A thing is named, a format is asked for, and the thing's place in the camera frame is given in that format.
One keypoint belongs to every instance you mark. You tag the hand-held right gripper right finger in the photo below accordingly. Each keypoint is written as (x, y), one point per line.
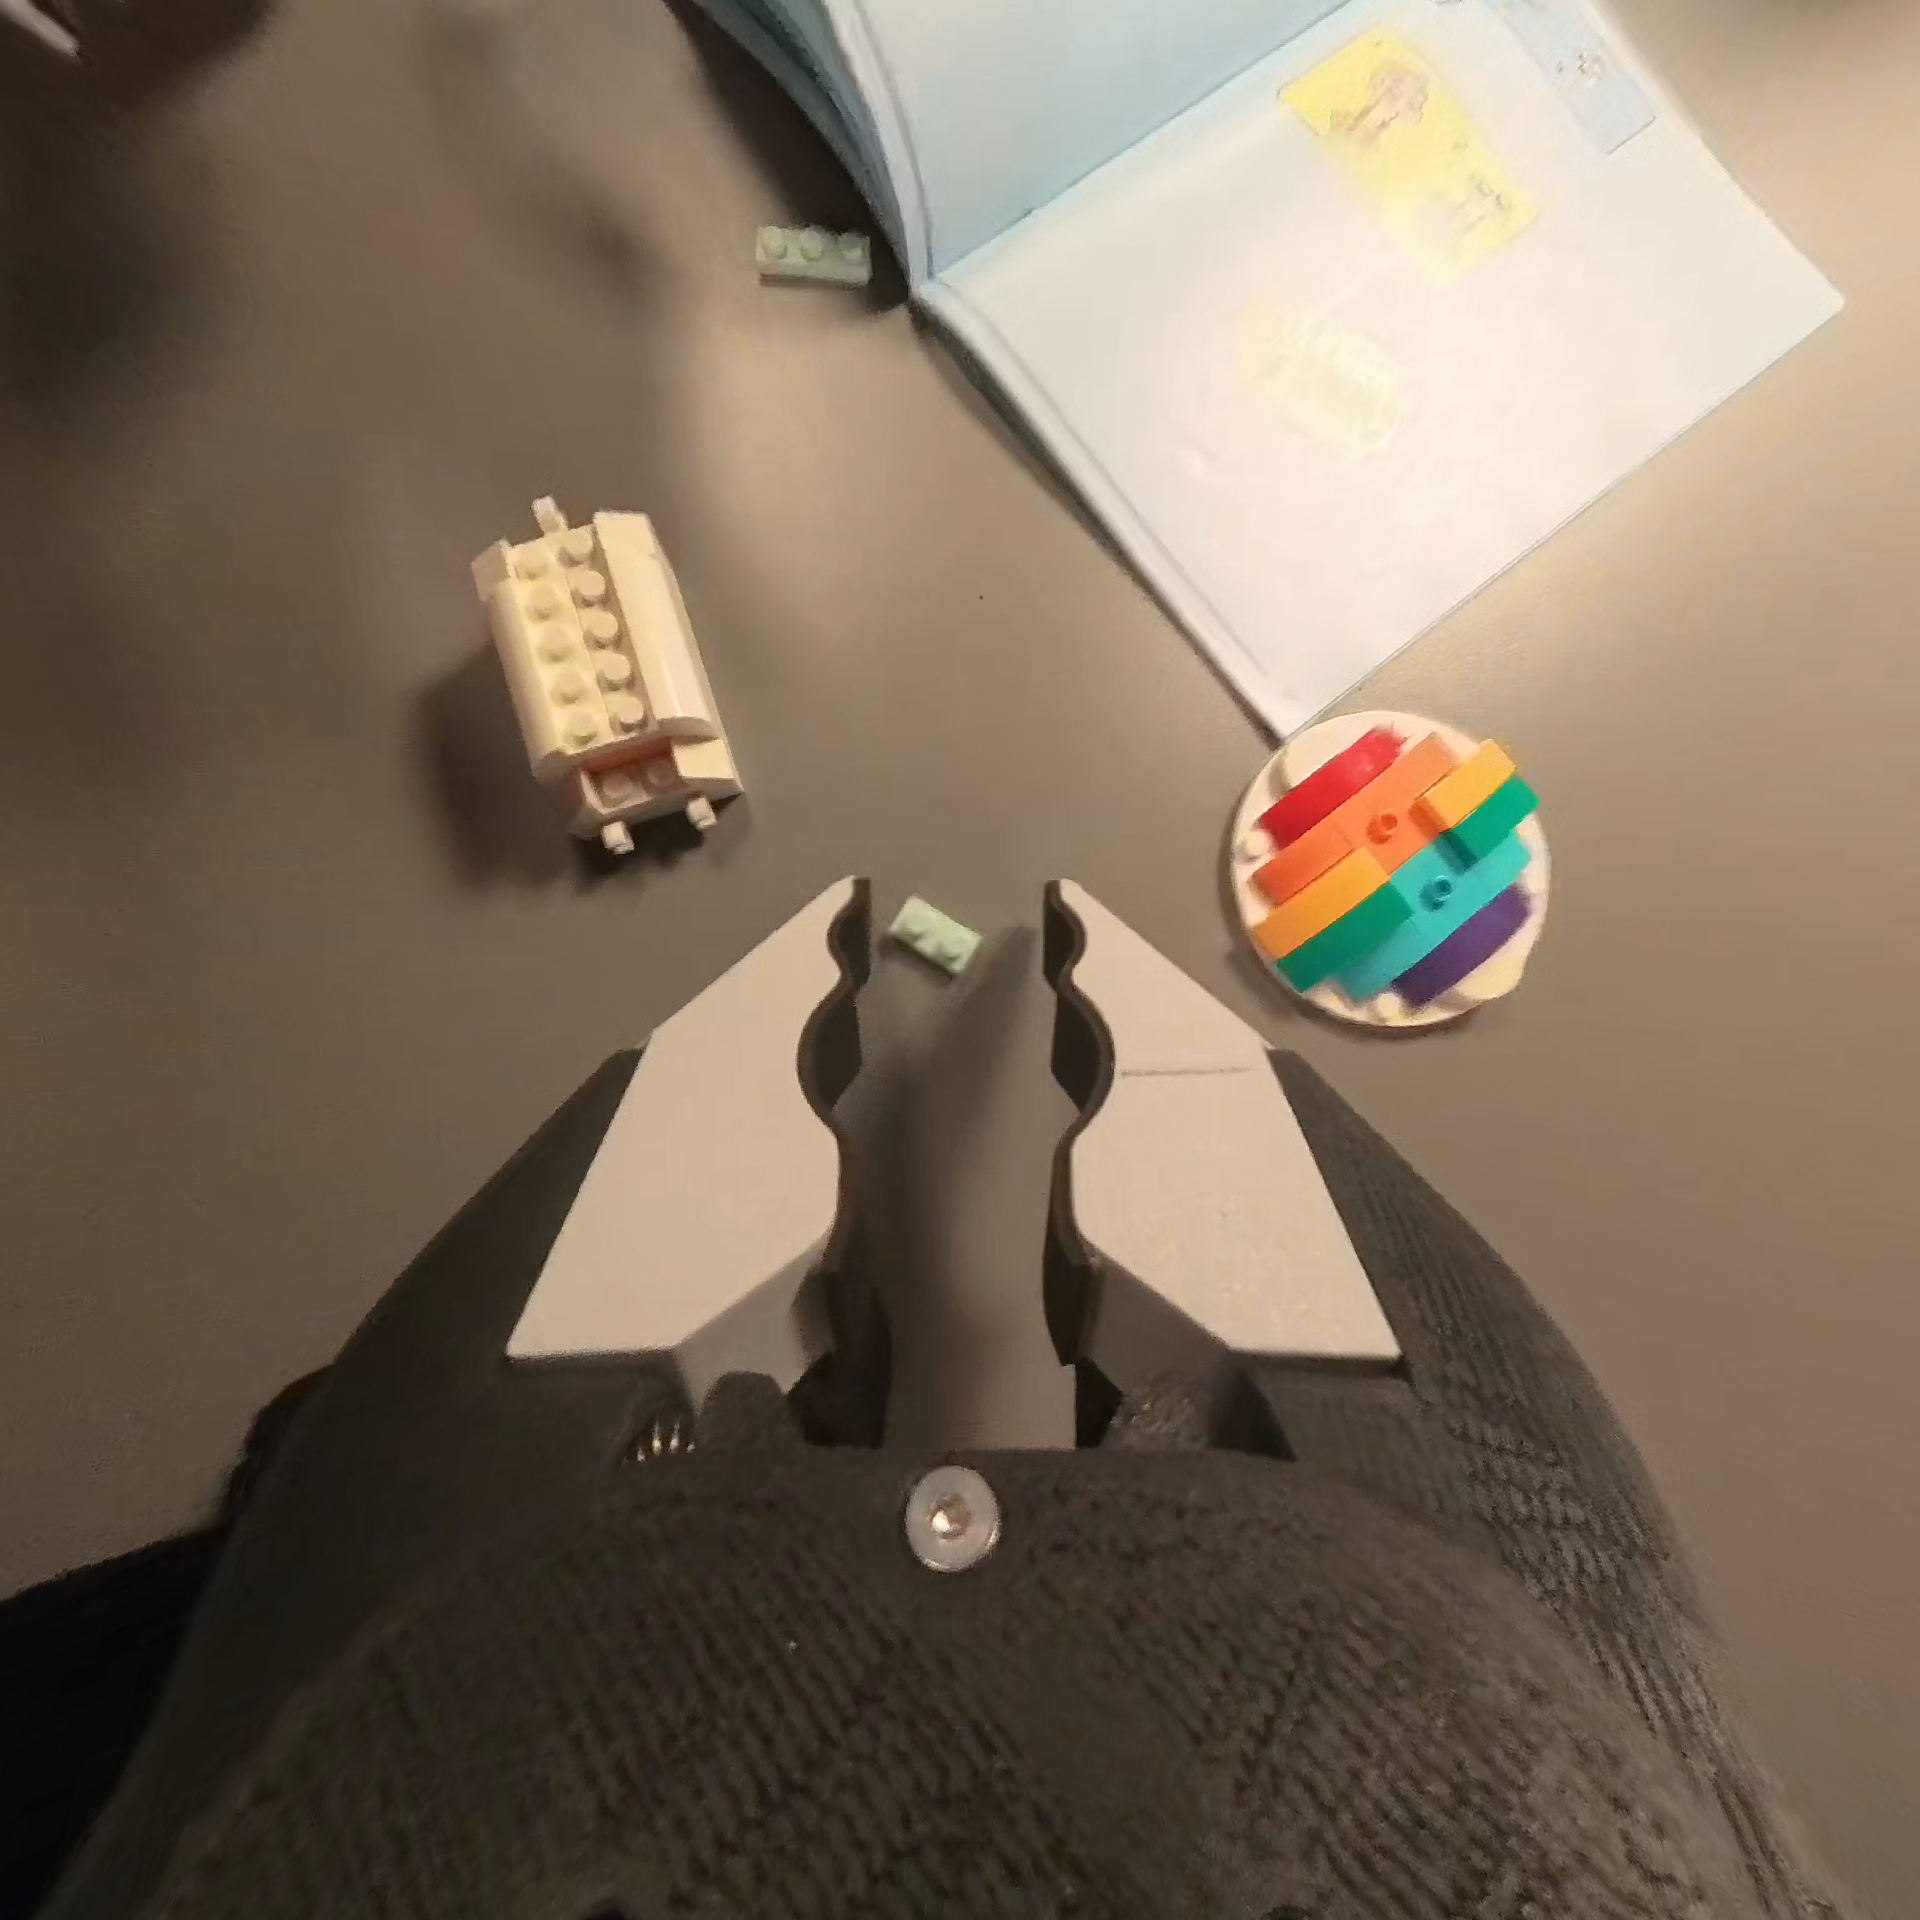
(1213, 1204)

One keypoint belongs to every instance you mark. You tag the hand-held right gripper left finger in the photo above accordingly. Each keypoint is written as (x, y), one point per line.
(705, 1186)

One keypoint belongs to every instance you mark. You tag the short mint lego plate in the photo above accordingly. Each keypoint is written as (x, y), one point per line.
(935, 935)

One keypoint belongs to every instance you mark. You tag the white and orange lego assembly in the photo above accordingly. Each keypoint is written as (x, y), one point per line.
(603, 677)

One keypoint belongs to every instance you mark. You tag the rainbow lego disc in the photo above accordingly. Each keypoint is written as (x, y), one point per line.
(1389, 868)

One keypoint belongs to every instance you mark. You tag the long mint lego plate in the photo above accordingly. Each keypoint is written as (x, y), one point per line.
(813, 257)

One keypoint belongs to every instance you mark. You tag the light blue instruction booklet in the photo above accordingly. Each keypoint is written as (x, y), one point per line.
(1277, 300)

